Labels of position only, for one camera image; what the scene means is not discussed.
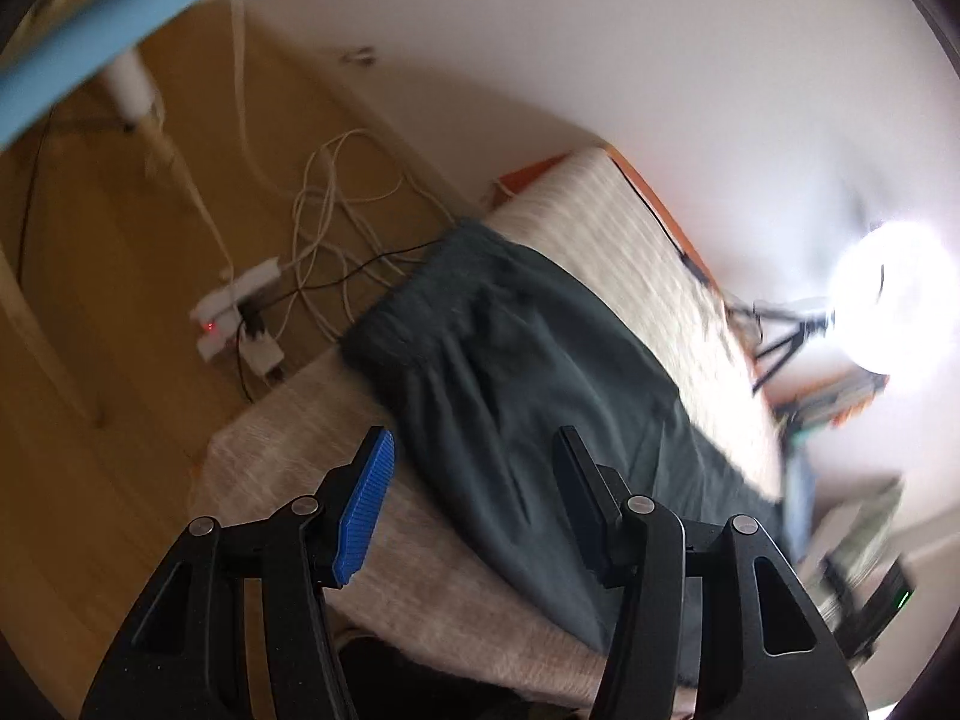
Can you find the white power strip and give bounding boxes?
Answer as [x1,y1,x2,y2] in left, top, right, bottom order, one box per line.
[191,255,287,382]

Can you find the white lamp cable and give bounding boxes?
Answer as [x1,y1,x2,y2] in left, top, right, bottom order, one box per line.
[229,0,301,203]

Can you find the green patterned white pillow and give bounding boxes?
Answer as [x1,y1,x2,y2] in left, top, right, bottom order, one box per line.
[806,476,908,616]

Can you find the dark grey pants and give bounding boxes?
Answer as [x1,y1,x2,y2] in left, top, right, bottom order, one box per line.
[341,217,807,653]

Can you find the white ring light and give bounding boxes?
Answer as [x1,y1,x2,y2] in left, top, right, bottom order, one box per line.
[829,219,953,376]

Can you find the orange mattress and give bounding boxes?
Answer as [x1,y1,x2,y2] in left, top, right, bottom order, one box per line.
[495,146,721,293]

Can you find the small black tripod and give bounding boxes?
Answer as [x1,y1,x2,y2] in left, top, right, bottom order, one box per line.
[750,300,837,395]

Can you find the folded silver tripod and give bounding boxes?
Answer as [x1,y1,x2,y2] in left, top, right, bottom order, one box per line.
[784,375,886,430]

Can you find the black ring light cable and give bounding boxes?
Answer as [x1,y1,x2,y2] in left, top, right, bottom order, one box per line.
[611,150,751,316]

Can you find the tangled white cable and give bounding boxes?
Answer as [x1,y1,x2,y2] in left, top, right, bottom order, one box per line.
[289,127,460,335]

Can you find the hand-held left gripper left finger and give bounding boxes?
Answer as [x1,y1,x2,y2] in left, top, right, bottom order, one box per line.
[79,426,396,720]

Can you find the thin black floor cable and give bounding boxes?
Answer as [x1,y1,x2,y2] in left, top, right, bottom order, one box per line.
[232,236,451,406]

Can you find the blue folded towel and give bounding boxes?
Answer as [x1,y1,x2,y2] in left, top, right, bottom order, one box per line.
[780,450,820,541]

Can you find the blue chair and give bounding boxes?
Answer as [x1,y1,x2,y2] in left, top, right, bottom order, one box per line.
[0,0,248,275]

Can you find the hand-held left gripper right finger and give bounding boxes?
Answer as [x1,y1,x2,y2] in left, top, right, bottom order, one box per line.
[553,426,867,720]

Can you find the beige checked bed blanket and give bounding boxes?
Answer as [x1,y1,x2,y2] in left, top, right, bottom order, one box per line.
[187,146,796,713]

